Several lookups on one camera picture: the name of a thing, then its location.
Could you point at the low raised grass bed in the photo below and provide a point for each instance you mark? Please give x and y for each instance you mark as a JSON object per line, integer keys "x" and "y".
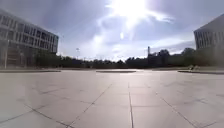
{"x": 116, "y": 71}
{"x": 203, "y": 71}
{"x": 26, "y": 70}

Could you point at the row of dark trees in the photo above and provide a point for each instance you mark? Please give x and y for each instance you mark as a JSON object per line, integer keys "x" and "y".
{"x": 133, "y": 62}

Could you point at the thin dark tower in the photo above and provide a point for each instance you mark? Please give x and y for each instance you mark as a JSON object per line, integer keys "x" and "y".
{"x": 148, "y": 50}

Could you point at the grey concrete slab plaza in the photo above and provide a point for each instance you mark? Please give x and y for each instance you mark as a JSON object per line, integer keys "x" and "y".
{"x": 110, "y": 100}

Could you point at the pale banded building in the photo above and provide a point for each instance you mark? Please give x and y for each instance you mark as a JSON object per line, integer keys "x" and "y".
{"x": 211, "y": 35}

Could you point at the grey glass grid building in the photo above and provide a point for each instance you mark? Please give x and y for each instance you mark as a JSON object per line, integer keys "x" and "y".
{"x": 20, "y": 36}

